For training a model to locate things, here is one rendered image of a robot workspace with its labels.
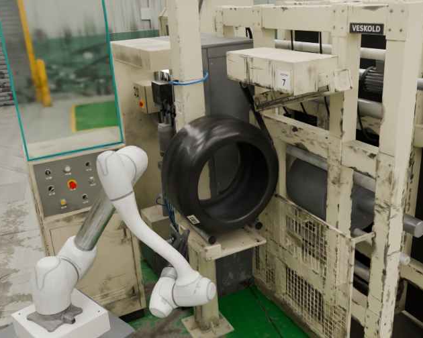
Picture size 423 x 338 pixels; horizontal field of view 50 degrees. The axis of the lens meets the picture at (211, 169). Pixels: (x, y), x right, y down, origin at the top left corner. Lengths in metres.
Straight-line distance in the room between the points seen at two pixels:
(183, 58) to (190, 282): 1.17
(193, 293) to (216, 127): 0.79
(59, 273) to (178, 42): 1.25
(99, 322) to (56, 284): 0.27
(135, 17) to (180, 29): 8.91
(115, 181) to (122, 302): 1.55
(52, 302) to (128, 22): 9.60
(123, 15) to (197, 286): 9.80
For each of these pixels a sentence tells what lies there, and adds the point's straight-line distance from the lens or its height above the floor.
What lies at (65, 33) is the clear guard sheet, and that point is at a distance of 2.64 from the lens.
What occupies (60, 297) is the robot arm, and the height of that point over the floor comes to 0.89.
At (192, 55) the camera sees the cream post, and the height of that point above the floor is 1.78.
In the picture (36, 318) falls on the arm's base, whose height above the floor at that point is 0.79.
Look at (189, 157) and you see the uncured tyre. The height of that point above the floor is 1.36.
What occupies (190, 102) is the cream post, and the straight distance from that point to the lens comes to 2.48.
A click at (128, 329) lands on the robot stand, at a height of 0.65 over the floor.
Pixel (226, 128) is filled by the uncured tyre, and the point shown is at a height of 1.47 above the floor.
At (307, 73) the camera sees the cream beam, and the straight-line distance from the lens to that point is 2.06.
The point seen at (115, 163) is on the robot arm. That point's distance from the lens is 1.80.
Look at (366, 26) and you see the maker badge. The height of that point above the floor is 1.91.
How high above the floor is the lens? 2.07
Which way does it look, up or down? 21 degrees down
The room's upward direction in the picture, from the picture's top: 4 degrees counter-clockwise
